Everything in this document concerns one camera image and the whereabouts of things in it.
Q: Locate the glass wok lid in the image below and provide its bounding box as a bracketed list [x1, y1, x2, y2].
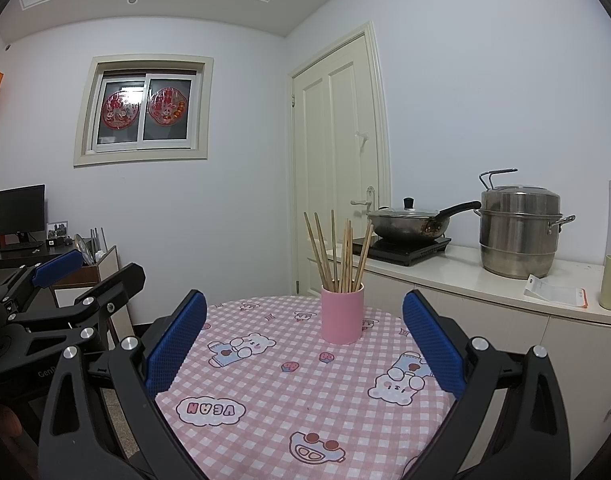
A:
[369, 197, 439, 220]

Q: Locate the white counter cabinet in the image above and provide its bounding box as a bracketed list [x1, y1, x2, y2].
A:
[308, 245, 611, 480]

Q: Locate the metal door handle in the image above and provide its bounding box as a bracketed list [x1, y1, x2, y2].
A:
[350, 185, 376, 213]

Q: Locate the steel wok with black handle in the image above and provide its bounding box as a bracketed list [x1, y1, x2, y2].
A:
[368, 201, 482, 242]

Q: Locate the person's left hand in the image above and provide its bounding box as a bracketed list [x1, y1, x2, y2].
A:
[0, 404, 25, 443]

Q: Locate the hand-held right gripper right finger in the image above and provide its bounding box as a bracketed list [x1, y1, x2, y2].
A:
[402, 290, 573, 480]

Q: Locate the black induction cooker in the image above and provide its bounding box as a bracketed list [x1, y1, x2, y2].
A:
[348, 236, 452, 267]

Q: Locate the steel steamer pot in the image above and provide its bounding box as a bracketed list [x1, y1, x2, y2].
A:
[474, 168, 576, 280]

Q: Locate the round metal plate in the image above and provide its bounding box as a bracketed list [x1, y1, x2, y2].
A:
[74, 233, 95, 266]

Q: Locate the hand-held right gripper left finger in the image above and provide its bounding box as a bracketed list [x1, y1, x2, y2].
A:
[38, 289, 208, 480]

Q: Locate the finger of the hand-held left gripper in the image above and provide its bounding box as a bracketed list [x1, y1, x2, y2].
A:
[8, 261, 147, 351]
[0, 249, 84, 321]

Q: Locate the cream panelled door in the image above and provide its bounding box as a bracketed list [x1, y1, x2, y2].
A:
[285, 21, 392, 297]

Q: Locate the pink cup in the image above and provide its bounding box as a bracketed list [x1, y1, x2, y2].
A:
[320, 281, 365, 345]

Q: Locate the cream framed window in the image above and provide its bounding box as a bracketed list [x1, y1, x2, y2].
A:
[74, 55, 215, 168]

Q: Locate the dark wooden desk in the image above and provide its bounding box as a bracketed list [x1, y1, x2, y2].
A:
[0, 242, 81, 271]

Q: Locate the white storage cabinet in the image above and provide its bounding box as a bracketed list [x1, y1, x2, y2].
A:
[52, 245, 136, 341]

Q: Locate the black computer monitor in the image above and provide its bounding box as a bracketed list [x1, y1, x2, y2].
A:
[0, 184, 46, 246]

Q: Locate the red round window decoration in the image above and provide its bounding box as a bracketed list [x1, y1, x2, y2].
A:
[101, 91, 138, 128]
[148, 87, 187, 123]

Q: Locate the pink checked printed tablecloth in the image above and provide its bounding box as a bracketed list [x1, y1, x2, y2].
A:
[154, 295, 453, 480]

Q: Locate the bunch of wooden chopsticks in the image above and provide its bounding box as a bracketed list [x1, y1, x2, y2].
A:
[304, 210, 375, 293]

